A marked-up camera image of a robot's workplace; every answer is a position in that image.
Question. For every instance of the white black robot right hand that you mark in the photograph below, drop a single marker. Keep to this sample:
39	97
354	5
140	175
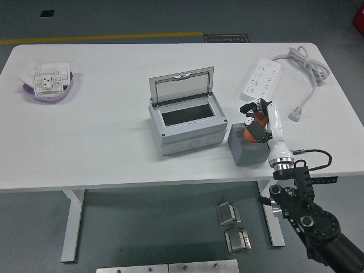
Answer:
277	133

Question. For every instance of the orange cylinder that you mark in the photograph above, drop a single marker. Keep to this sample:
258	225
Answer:
250	136

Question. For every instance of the transparent hinged box lid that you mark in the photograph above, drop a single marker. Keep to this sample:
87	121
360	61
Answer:
182	88

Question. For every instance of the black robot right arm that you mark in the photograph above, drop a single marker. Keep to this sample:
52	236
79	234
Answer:
310	221

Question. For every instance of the grey cube with round hole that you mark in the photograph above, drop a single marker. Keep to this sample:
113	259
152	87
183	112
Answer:
244	155

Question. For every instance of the red box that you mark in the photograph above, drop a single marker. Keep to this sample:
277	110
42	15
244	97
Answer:
359	20

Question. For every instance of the white power strip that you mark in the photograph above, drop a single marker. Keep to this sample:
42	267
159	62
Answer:
260	79

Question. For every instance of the black table control panel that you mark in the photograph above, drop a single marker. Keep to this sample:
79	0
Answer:
327	180

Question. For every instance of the steel block with angled face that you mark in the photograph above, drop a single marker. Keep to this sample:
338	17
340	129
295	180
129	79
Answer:
227	213

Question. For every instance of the white right table leg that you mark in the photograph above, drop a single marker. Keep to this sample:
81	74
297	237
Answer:
277	234

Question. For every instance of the white table leg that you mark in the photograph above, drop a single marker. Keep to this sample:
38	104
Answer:
277	234
72	227

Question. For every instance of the dark floor sign with text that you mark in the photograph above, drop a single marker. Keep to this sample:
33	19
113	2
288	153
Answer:
226	39

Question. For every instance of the steel block with latch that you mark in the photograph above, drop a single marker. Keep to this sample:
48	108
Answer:
237	240

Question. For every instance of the steel plate with screws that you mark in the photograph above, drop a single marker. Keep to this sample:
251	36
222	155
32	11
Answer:
130	269
203	267

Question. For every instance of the white left table leg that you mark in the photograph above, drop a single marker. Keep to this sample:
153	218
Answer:
72	227

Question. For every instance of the purple bowl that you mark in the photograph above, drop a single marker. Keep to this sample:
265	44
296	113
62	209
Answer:
48	98

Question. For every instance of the white printed socket panel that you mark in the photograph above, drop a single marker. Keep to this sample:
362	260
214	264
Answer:
47	82

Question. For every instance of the white plain card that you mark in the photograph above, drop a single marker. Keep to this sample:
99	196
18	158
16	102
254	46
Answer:
28	74

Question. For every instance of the grey electrical enclosure box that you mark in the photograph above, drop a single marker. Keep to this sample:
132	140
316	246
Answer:
193	136

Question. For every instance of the white switch plate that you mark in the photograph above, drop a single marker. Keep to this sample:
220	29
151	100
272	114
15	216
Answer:
57	66

